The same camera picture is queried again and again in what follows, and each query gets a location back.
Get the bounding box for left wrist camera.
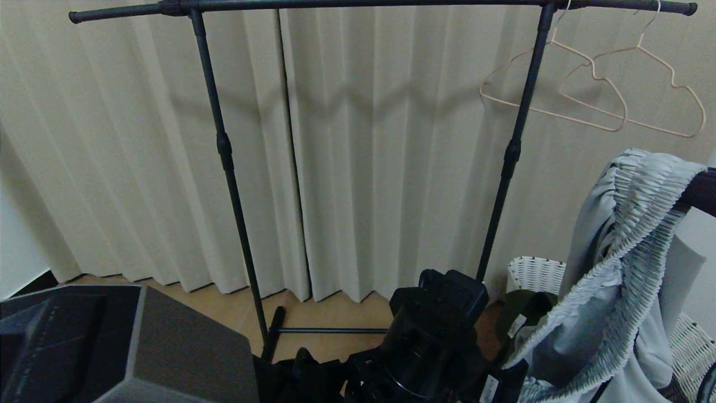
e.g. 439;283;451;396
390;269;489;338

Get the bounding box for black clothes rack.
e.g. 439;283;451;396
68;0;699;364

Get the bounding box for white laundry basket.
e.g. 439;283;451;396
506;255;716;403

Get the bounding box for pale grey shorts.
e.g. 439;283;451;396
501;147;709;403

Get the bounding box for green garment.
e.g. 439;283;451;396
495;289;560;365

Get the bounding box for beige curtain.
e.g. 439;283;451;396
0;0;716;303

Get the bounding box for pink clothes hanger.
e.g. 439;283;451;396
559;0;707;139
479;0;629;134

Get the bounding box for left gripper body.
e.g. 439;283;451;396
469;357;530;403

